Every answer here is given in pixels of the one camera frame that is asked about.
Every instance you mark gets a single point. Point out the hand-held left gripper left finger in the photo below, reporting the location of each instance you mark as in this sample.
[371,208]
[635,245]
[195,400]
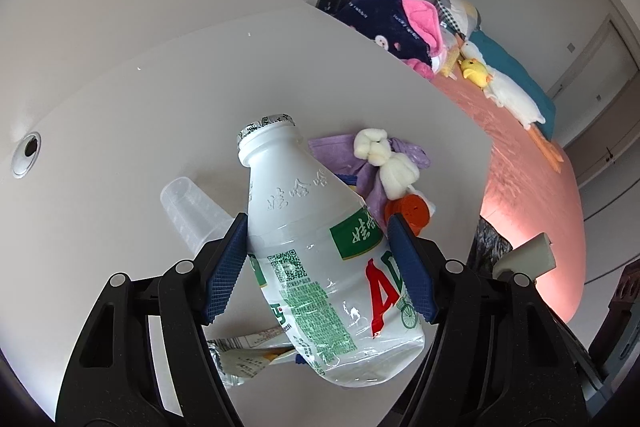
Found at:
[226,272]

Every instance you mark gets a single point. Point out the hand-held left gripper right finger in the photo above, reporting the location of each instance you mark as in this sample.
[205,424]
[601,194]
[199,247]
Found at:
[411,272]

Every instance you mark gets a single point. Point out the orange round cap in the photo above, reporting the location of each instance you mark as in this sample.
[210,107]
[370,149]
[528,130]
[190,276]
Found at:
[412,209]

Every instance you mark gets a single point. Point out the clear plastic cup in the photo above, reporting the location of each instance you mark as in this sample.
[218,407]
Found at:
[185,207]

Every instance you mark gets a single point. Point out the black bag lined trash bin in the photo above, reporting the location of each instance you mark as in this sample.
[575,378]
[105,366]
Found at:
[487,244]

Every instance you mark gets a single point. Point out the silver yellow snack wrapper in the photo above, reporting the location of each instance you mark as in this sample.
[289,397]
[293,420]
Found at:
[245,362]

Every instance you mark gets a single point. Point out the white plastic drink bottle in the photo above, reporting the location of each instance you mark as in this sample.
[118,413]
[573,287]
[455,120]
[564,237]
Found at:
[310,217]

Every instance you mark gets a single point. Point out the white tube in bin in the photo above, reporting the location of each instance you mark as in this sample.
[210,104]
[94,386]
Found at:
[527,254]

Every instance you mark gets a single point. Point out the bed with pink sheet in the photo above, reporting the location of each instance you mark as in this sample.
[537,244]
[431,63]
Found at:
[530,187]

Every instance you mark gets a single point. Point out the white goose plush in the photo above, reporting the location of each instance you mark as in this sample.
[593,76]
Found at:
[510,97]

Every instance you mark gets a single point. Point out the yellow duck plush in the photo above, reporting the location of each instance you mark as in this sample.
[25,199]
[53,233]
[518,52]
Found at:
[475,71]

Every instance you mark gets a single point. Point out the long yellow pillow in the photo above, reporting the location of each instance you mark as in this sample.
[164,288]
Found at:
[450,64]

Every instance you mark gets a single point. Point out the teal pillow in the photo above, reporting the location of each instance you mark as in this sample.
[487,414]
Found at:
[505,62]

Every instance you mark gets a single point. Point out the navy printed blanket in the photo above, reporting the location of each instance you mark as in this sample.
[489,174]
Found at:
[370,19]

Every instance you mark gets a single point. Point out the pink fleece blanket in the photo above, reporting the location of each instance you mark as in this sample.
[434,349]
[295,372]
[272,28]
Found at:
[417,14]

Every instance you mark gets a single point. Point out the checked patchwork pillow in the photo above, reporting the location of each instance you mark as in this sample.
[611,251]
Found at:
[450,9]

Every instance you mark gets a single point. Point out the white door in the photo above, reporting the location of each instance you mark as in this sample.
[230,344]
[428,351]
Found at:
[600,62]

